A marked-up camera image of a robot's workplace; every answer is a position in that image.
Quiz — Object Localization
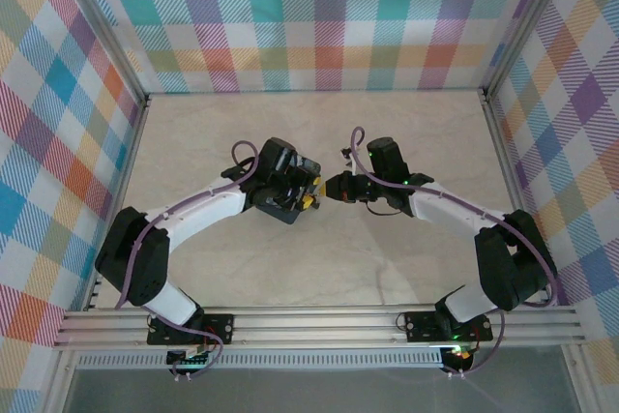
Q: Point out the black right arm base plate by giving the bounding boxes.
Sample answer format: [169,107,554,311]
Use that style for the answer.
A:
[404,310,493,342]

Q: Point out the aluminium corner post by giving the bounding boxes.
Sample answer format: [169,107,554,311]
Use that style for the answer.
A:
[482,0,575,98]
[56,0,150,103]

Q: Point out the aluminium lower frame post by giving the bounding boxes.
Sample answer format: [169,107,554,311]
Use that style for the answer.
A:
[560,344,599,413]
[41,347,81,413]

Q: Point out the thin black cable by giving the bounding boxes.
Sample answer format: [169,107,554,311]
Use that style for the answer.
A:
[363,199,405,217]

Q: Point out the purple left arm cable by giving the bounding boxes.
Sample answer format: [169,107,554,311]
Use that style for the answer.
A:
[114,140,260,380]

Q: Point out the thin aluminium back rail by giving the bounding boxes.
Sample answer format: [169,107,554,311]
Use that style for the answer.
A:
[144,89,487,97]

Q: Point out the grey slotted cable duct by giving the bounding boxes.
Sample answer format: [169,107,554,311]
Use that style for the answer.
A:
[75,351,446,369]

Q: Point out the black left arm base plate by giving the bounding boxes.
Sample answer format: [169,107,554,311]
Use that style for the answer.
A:
[146,313,235,345]

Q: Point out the aluminium side rail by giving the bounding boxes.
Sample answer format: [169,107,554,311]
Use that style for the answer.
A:
[81,93,151,312]
[482,88,557,310]

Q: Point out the aluminium front beam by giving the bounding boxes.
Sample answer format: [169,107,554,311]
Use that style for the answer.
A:
[51,305,587,350]

